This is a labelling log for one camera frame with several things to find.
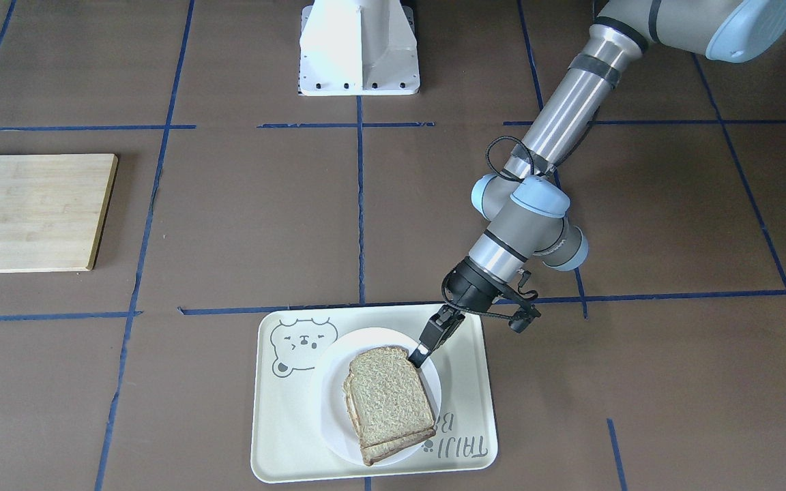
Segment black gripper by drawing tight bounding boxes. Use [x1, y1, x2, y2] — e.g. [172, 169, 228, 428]
[408, 258, 503, 369]

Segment brown bread slice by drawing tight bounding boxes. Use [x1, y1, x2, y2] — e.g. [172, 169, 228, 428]
[343, 346, 435, 449]

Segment white round plate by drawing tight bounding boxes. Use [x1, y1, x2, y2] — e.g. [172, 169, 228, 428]
[311, 327, 442, 467]

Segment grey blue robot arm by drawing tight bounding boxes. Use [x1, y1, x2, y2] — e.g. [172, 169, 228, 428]
[409, 1, 786, 367]

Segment wooden cutting board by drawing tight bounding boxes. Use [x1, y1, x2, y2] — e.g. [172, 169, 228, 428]
[0, 153, 118, 273]

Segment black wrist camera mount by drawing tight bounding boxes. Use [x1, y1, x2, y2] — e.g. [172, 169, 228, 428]
[482, 268, 542, 333]

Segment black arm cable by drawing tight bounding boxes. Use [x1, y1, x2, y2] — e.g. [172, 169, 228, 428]
[485, 136, 557, 183]

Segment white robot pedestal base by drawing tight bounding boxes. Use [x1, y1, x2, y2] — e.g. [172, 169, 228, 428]
[297, 1, 421, 97]

